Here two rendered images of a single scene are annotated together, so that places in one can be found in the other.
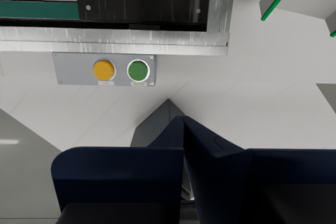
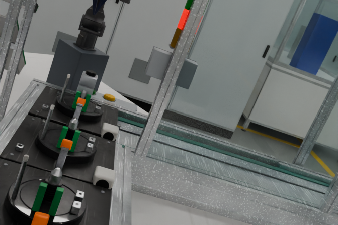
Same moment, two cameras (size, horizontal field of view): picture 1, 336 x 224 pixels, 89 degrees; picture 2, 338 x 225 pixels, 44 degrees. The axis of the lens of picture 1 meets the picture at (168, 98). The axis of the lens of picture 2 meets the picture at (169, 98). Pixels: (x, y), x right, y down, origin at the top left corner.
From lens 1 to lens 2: 132 cm
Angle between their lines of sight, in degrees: 55
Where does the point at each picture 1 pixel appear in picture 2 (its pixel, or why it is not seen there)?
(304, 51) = not seen: outside the picture
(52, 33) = (135, 114)
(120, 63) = (99, 97)
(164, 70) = not seen: hidden behind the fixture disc
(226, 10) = (32, 87)
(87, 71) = (119, 102)
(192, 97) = not seen: hidden behind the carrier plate
